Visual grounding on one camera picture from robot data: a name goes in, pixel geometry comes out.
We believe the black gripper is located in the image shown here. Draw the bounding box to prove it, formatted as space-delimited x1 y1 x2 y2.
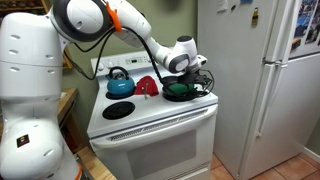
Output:
181 68 203 90

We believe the round green quilted towel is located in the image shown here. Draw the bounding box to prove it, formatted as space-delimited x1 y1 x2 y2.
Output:
167 82 197 95

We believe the black frying pan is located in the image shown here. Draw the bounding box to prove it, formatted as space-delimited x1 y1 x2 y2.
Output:
161 79 214 103

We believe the white electric stove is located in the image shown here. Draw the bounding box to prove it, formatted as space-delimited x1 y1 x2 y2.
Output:
86 48 219 180

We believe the small black coil burner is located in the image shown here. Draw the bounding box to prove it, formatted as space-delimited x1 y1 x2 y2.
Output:
160 75 181 85
102 101 137 121

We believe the red oven mitt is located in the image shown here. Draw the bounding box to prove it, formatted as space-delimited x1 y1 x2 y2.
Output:
134 75 160 98

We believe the small grey metal tool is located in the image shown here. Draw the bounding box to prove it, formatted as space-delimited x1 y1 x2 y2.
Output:
141 83 150 101

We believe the white refrigerator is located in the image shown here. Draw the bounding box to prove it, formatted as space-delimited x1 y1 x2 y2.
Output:
197 0 320 180

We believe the white paper note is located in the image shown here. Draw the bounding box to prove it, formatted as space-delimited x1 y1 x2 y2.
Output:
216 0 230 14

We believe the yellow black fridge magnet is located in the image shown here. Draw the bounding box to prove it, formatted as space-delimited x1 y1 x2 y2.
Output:
251 6 260 28

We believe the small orange black magnet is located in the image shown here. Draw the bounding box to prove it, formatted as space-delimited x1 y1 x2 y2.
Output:
291 37 302 51

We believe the wooden side table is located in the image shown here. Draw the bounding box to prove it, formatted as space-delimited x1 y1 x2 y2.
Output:
58 87 80 153

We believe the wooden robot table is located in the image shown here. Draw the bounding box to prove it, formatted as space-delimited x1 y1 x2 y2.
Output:
75 145 118 180

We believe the photo print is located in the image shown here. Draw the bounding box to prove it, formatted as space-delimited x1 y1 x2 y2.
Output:
294 0 318 38
305 8 320 45

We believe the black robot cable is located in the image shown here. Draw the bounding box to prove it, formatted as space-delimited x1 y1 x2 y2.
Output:
63 28 216 99

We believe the white oven door handle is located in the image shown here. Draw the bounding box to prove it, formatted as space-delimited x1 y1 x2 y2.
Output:
89 103 219 151

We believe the blue kettle with black handle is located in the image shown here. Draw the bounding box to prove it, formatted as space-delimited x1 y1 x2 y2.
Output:
106 65 136 98

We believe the orange cable clip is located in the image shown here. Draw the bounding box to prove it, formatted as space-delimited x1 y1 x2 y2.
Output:
105 1 123 33

